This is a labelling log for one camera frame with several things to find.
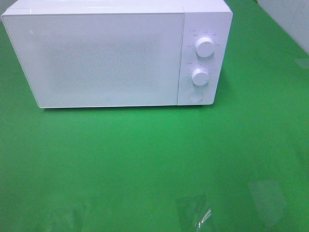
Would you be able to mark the round door release button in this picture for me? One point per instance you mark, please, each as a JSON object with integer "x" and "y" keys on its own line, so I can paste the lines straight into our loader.
{"x": 196, "y": 96}

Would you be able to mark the white microwave oven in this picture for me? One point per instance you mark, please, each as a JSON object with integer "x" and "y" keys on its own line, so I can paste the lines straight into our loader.
{"x": 200, "y": 17}

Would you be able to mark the white microwave door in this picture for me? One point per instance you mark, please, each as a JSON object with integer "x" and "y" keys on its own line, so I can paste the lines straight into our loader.
{"x": 99, "y": 60}

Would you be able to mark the white microwave knob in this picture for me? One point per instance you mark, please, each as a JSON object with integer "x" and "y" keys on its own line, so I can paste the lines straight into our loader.
{"x": 200, "y": 76}
{"x": 205, "y": 46}

